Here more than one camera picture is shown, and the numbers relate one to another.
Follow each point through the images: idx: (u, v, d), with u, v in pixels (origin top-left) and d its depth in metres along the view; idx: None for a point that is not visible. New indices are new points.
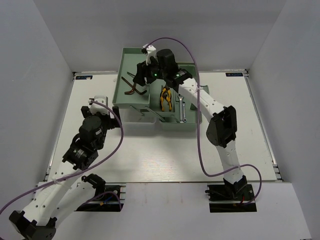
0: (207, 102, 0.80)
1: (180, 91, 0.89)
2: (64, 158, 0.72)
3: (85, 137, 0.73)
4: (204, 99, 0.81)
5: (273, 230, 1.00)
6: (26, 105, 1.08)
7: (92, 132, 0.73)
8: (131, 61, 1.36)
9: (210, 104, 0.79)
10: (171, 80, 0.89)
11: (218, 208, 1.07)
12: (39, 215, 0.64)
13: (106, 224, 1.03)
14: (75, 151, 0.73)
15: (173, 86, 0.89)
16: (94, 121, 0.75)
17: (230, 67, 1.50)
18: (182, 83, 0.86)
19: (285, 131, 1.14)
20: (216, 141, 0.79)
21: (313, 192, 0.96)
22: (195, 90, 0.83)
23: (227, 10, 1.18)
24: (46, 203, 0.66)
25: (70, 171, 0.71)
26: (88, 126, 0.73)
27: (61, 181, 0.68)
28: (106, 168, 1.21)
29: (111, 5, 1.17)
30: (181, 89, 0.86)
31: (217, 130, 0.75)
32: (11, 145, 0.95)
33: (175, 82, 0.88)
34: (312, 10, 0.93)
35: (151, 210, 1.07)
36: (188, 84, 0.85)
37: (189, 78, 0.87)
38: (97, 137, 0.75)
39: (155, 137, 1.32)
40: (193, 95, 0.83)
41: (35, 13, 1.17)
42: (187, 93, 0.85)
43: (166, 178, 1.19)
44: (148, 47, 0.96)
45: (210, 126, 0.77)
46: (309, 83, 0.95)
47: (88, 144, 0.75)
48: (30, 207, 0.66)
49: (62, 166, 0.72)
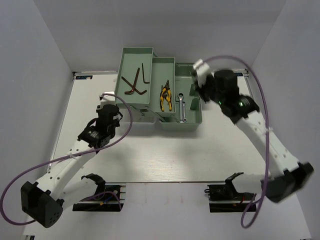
0: (277, 150, 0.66)
1: (239, 125, 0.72)
2: (79, 137, 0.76)
3: (103, 119, 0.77)
4: (273, 147, 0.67)
5: (275, 231, 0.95)
6: (27, 101, 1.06)
7: (109, 116, 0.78)
8: (131, 61, 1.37)
9: (281, 155, 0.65)
10: (230, 107, 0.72)
11: (218, 208, 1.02)
12: (53, 186, 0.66)
13: (104, 225, 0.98)
14: (90, 132, 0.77)
15: (232, 115, 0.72)
16: (112, 107, 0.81)
17: (230, 67, 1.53)
18: (246, 116, 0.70)
19: (283, 130, 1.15)
20: (276, 198, 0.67)
21: (313, 191, 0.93)
22: (264, 131, 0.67)
23: (228, 11, 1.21)
24: (61, 176, 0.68)
25: (84, 148, 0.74)
26: (108, 110, 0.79)
27: (76, 156, 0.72)
28: (103, 165, 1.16)
29: (112, 4, 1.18)
30: (243, 123, 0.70)
31: (285, 192, 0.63)
32: (9, 141, 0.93)
33: (234, 111, 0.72)
34: (312, 10, 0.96)
35: (151, 209, 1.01)
36: (254, 120, 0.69)
37: (255, 112, 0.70)
38: (113, 123, 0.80)
39: (154, 137, 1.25)
40: (260, 138, 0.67)
41: (39, 11, 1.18)
42: (250, 130, 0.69)
43: (166, 178, 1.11)
44: (199, 67, 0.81)
45: (276, 184, 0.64)
46: (310, 79, 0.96)
47: (103, 127, 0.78)
48: (44, 179, 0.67)
49: (77, 144, 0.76)
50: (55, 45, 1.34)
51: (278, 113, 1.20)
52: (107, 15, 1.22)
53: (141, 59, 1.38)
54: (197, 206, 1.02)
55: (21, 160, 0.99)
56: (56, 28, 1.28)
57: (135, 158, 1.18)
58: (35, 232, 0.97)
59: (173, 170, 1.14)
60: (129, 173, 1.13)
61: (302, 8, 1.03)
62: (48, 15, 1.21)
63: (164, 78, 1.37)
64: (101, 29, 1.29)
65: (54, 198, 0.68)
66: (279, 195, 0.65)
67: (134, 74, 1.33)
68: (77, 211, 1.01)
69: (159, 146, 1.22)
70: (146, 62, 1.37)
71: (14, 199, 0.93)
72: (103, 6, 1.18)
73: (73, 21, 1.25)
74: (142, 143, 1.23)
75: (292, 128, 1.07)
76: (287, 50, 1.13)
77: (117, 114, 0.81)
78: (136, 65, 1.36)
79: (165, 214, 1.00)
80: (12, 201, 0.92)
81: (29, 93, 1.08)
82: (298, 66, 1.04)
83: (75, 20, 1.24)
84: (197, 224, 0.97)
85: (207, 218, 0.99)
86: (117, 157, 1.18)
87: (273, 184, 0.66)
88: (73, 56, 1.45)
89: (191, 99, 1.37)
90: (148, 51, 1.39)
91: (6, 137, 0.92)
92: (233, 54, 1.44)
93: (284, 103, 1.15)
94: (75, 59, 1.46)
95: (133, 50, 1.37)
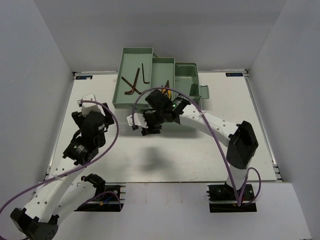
0: (217, 124, 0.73)
1: (182, 122, 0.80)
2: (64, 154, 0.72)
3: (87, 131, 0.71)
4: (213, 122, 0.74)
5: (275, 231, 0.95)
6: (27, 102, 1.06)
7: (94, 127, 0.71)
8: (131, 61, 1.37)
9: (221, 126, 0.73)
10: (168, 113, 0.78)
11: (218, 208, 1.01)
12: (41, 211, 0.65)
13: (104, 225, 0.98)
14: (75, 147, 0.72)
15: (173, 117, 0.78)
16: (96, 116, 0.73)
17: (230, 67, 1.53)
18: (181, 112, 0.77)
19: (283, 130, 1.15)
20: (242, 164, 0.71)
21: (313, 191, 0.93)
22: (199, 115, 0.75)
23: (228, 11, 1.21)
24: (48, 199, 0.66)
25: (70, 167, 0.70)
26: (91, 121, 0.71)
27: (62, 177, 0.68)
28: (102, 166, 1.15)
29: (112, 4, 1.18)
30: (183, 118, 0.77)
31: (242, 153, 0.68)
32: (9, 142, 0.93)
33: (173, 113, 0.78)
34: (313, 11, 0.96)
35: (152, 210, 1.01)
36: (188, 111, 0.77)
37: (188, 105, 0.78)
38: (99, 133, 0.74)
39: (154, 137, 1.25)
40: (199, 122, 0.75)
41: (38, 11, 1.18)
42: (191, 121, 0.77)
43: (165, 178, 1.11)
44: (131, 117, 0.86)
45: (231, 151, 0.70)
46: (310, 79, 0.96)
47: (90, 139, 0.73)
48: (31, 203, 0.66)
49: (63, 162, 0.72)
50: (54, 45, 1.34)
51: (277, 113, 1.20)
52: (107, 15, 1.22)
53: (141, 59, 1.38)
54: (197, 207, 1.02)
55: (21, 160, 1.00)
56: (55, 29, 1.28)
57: (135, 158, 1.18)
58: None
59: (173, 170, 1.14)
60: (129, 173, 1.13)
61: (302, 9, 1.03)
62: (48, 16, 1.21)
63: (164, 78, 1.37)
64: (101, 30, 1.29)
65: (47, 220, 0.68)
66: (242, 157, 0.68)
67: (135, 74, 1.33)
68: (77, 211, 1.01)
69: (159, 146, 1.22)
70: (146, 62, 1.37)
71: (13, 200, 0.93)
72: (103, 7, 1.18)
73: (73, 21, 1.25)
74: (142, 143, 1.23)
75: (292, 128, 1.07)
76: (287, 50, 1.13)
77: (103, 123, 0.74)
78: (136, 65, 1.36)
79: (165, 215, 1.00)
80: (11, 202, 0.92)
81: (29, 93, 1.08)
82: (298, 66, 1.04)
83: (75, 20, 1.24)
84: (197, 224, 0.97)
85: (207, 218, 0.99)
86: (117, 157, 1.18)
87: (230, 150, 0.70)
88: (72, 56, 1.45)
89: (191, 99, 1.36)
90: (148, 51, 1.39)
91: (6, 137, 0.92)
92: (234, 54, 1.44)
93: (283, 104, 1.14)
94: (74, 59, 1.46)
95: (134, 50, 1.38)
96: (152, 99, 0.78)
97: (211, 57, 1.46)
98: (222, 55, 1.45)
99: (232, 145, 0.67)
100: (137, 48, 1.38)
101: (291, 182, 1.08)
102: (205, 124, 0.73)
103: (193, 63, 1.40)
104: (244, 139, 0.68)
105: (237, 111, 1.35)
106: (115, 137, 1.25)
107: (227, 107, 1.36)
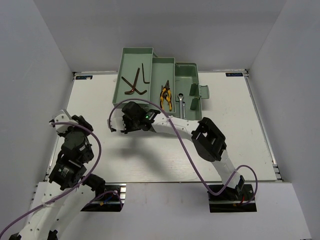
0: (181, 124, 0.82)
1: (156, 129, 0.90)
2: (50, 179, 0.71)
3: (69, 154, 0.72)
4: (178, 123, 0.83)
5: (275, 231, 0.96)
6: (26, 102, 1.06)
7: (74, 151, 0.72)
8: (131, 62, 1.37)
9: (185, 125, 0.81)
10: (144, 124, 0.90)
11: (218, 208, 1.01)
12: (35, 237, 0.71)
13: (104, 225, 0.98)
14: (60, 170, 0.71)
15: (148, 127, 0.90)
16: (76, 137, 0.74)
17: (230, 67, 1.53)
18: (153, 120, 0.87)
19: (283, 130, 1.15)
20: (211, 156, 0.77)
21: (313, 191, 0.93)
22: (166, 120, 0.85)
23: (228, 11, 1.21)
24: (39, 225, 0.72)
25: (57, 192, 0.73)
26: (71, 143, 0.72)
27: (50, 204, 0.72)
28: (102, 166, 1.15)
29: (112, 5, 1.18)
30: (155, 126, 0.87)
31: (206, 144, 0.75)
32: (9, 142, 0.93)
33: (148, 124, 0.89)
34: (313, 10, 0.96)
35: (151, 210, 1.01)
36: (159, 119, 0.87)
37: (159, 114, 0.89)
38: (82, 153, 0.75)
39: (154, 137, 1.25)
40: (167, 125, 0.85)
41: (38, 11, 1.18)
42: (161, 126, 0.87)
43: (165, 178, 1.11)
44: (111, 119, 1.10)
45: (196, 144, 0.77)
46: (310, 80, 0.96)
47: (74, 160, 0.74)
48: (25, 230, 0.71)
49: (49, 187, 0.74)
50: (54, 45, 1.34)
51: (277, 113, 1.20)
52: (107, 15, 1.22)
53: (141, 59, 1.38)
54: (196, 206, 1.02)
55: (21, 160, 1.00)
56: (55, 29, 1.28)
57: (135, 158, 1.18)
58: None
59: (173, 170, 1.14)
60: (129, 173, 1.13)
61: (302, 9, 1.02)
62: (48, 16, 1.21)
63: (164, 78, 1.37)
64: (100, 30, 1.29)
65: None
66: (209, 150, 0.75)
67: (135, 75, 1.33)
68: None
69: (159, 146, 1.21)
70: (146, 62, 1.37)
71: (13, 200, 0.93)
72: (103, 7, 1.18)
73: (72, 21, 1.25)
74: (141, 143, 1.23)
75: (292, 128, 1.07)
76: (287, 50, 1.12)
77: (84, 144, 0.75)
78: (136, 65, 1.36)
79: (165, 215, 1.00)
80: (11, 203, 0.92)
81: (29, 94, 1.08)
82: (297, 66, 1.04)
83: (75, 20, 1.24)
84: (196, 225, 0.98)
85: (207, 218, 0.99)
86: (117, 157, 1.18)
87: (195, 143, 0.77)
88: (72, 56, 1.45)
89: (191, 99, 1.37)
90: (148, 51, 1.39)
91: (6, 137, 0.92)
92: (234, 54, 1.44)
93: (283, 104, 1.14)
94: (74, 59, 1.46)
95: (133, 50, 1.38)
96: (128, 111, 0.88)
97: (211, 57, 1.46)
98: (222, 54, 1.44)
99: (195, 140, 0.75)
100: (137, 48, 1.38)
101: (291, 182, 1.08)
102: (172, 126, 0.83)
103: (193, 63, 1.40)
104: (210, 135, 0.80)
105: (237, 111, 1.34)
106: (115, 137, 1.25)
107: (227, 106, 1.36)
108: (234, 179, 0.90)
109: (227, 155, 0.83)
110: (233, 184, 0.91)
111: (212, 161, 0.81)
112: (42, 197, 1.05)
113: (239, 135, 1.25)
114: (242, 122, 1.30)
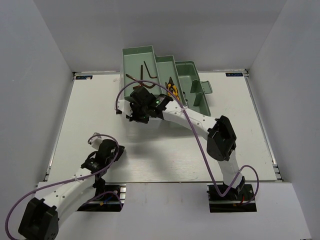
0: (197, 119, 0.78)
1: (165, 117, 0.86)
2: (82, 166, 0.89)
3: (102, 152, 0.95)
4: (194, 117, 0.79)
5: (275, 231, 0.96)
6: (26, 103, 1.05)
7: (107, 149, 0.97)
8: (132, 60, 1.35)
9: (201, 120, 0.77)
10: (153, 109, 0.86)
11: (218, 207, 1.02)
12: (58, 202, 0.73)
13: (105, 225, 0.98)
14: (91, 162, 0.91)
15: (157, 113, 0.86)
16: (109, 143, 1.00)
17: (230, 67, 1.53)
18: (164, 108, 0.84)
19: (283, 130, 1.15)
20: (220, 155, 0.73)
21: (313, 191, 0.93)
22: (181, 110, 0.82)
23: (228, 11, 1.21)
24: (65, 194, 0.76)
25: (87, 173, 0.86)
26: (106, 145, 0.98)
27: (80, 180, 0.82)
28: None
29: (111, 4, 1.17)
30: (166, 114, 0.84)
31: (219, 143, 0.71)
32: (9, 142, 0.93)
33: (157, 110, 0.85)
34: (313, 10, 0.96)
35: (151, 210, 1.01)
36: (171, 107, 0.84)
37: (171, 102, 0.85)
38: (110, 155, 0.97)
39: (154, 137, 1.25)
40: (181, 117, 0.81)
41: (38, 11, 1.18)
42: (174, 116, 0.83)
43: (166, 177, 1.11)
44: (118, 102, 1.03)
45: (209, 142, 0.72)
46: (310, 79, 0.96)
47: (102, 159, 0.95)
48: (50, 196, 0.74)
49: (80, 170, 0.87)
50: (54, 45, 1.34)
51: (277, 113, 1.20)
52: (107, 15, 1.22)
53: (142, 58, 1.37)
54: (197, 206, 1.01)
55: (21, 160, 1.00)
56: (55, 29, 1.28)
57: (135, 158, 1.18)
58: None
59: (173, 170, 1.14)
60: (129, 173, 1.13)
61: (303, 9, 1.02)
62: (48, 15, 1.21)
63: (166, 76, 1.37)
64: (100, 29, 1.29)
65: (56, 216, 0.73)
66: (220, 149, 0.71)
67: (139, 71, 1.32)
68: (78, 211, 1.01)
69: (159, 146, 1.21)
70: (148, 60, 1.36)
71: (12, 201, 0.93)
72: (103, 7, 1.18)
73: (72, 21, 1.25)
74: (141, 142, 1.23)
75: (292, 128, 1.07)
76: (287, 50, 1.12)
77: (114, 148, 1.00)
78: (138, 62, 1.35)
79: (165, 215, 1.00)
80: (10, 203, 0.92)
81: (29, 94, 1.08)
82: (298, 66, 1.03)
83: (75, 20, 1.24)
84: (196, 224, 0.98)
85: (207, 218, 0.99)
86: None
87: (208, 141, 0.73)
88: (72, 56, 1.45)
89: (192, 96, 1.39)
90: (148, 50, 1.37)
91: (6, 137, 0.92)
92: (234, 54, 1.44)
93: (283, 103, 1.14)
94: (74, 59, 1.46)
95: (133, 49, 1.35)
96: (137, 96, 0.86)
97: (211, 57, 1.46)
98: (222, 54, 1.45)
99: (210, 137, 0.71)
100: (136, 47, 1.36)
101: (291, 182, 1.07)
102: (186, 119, 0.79)
103: (190, 62, 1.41)
104: (223, 133, 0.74)
105: (238, 111, 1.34)
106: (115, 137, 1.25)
107: (227, 106, 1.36)
108: (236, 180, 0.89)
109: (235, 155, 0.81)
110: (234, 184, 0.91)
111: (219, 160, 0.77)
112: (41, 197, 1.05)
113: (239, 134, 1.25)
114: (243, 121, 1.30)
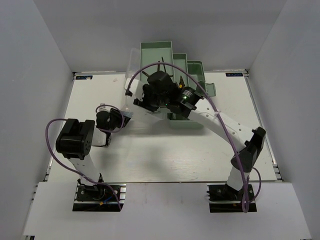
0: (233, 127, 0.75)
1: (191, 115, 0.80)
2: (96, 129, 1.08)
3: (101, 125, 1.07)
4: (230, 125, 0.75)
5: (276, 232, 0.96)
6: (26, 103, 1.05)
7: (104, 120, 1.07)
8: (150, 55, 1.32)
9: (237, 130, 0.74)
10: (178, 104, 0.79)
11: (218, 208, 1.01)
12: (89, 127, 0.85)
13: (105, 224, 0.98)
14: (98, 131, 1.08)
15: (181, 110, 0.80)
16: (104, 112, 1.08)
17: (230, 67, 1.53)
18: (194, 107, 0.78)
19: (283, 129, 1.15)
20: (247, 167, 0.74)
21: (314, 191, 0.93)
22: (214, 114, 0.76)
23: (227, 11, 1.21)
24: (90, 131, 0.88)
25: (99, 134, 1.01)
26: (102, 118, 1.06)
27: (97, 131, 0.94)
28: (102, 166, 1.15)
29: (111, 4, 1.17)
30: (196, 114, 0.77)
31: (254, 158, 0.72)
32: (9, 143, 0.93)
33: (182, 106, 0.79)
34: (314, 10, 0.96)
35: (151, 210, 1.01)
36: (203, 109, 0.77)
37: (201, 101, 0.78)
38: (108, 124, 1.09)
39: (154, 136, 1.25)
40: (214, 121, 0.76)
41: (38, 12, 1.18)
42: (204, 118, 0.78)
43: (166, 177, 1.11)
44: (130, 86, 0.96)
45: (244, 155, 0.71)
46: (310, 79, 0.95)
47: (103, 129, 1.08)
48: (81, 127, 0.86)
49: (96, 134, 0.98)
50: (54, 45, 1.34)
51: (277, 112, 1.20)
52: (107, 16, 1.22)
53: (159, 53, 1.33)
54: (197, 207, 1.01)
55: (22, 160, 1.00)
56: (56, 29, 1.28)
57: (135, 158, 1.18)
58: (35, 232, 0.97)
59: (173, 170, 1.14)
60: (129, 173, 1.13)
61: (303, 9, 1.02)
62: (48, 16, 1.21)
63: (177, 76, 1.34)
64: (100, 29, 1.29)
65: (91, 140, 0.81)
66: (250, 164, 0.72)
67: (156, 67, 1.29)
68: (78, 211, 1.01)
69: (159, 146, 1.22)
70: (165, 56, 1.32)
71: (12, 201, 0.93)
72: (103, 7, 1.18)
73: (72, 21, 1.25)
74: (142, 142, 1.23)
75: (292, 128, 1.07)
76: (287, 50, 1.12)
77: (109, 116, 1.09)
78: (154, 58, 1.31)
79: (165, 215, 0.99)
80: (9, 203, 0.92)
81: (29, 94, 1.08)
82: (298, 66, 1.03)
83: (75, 20, 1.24)
84: (196, 224, 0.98)
85: (207, 218, 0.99)
86: (117, 157, 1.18)
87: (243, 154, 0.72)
88: (72, 56, 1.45)
89: None
90: (166, 45, 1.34)
91: (5, 137, 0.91)
92: (234, 54, 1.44)
93: (283, 103, 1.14)
94: (75, 59, 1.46)
95: (146, 45, 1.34)
96: (161, 84, 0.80)
97: (211, 57, 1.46)
98: (221, 55, 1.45)
99: (250, 153, 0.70)
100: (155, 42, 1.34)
101: (291, 182, 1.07)
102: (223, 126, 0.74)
103: (199, 61, 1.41)
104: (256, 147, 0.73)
105: (237, 111, 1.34)
106: (116, 138, 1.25)
107: (227, 106, 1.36)
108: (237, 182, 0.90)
109: None
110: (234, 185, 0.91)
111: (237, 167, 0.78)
112: (41, 198, 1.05)
113: None
114: (242, 122, 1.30)
